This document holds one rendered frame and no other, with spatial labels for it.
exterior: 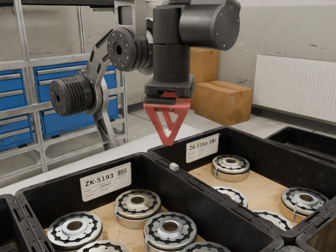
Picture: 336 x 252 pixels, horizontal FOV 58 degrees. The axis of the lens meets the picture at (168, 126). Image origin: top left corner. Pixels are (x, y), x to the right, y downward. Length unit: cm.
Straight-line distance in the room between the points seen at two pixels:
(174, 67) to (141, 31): 60
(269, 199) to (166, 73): 45
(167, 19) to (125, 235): 42
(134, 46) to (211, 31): 63
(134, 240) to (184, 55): 37
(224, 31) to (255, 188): 50
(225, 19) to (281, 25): 344
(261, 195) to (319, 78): 287
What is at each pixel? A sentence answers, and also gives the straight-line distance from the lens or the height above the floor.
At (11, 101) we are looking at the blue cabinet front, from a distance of 240.
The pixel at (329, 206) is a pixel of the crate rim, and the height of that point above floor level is 93.
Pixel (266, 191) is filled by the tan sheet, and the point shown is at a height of 83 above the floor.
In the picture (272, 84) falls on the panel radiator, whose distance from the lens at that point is 380.
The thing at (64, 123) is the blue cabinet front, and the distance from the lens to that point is 260.
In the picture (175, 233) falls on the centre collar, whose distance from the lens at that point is 59.
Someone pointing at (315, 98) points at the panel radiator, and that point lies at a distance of 363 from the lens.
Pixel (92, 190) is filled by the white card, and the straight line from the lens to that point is 70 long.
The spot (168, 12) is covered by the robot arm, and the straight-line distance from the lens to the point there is 44.
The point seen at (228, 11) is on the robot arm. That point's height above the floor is 125.
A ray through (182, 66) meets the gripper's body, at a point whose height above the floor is 118.
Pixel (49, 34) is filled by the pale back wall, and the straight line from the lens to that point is 339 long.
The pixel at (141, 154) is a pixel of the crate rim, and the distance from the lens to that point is 73.
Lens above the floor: 125
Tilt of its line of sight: 21 degrees down
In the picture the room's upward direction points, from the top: straight up
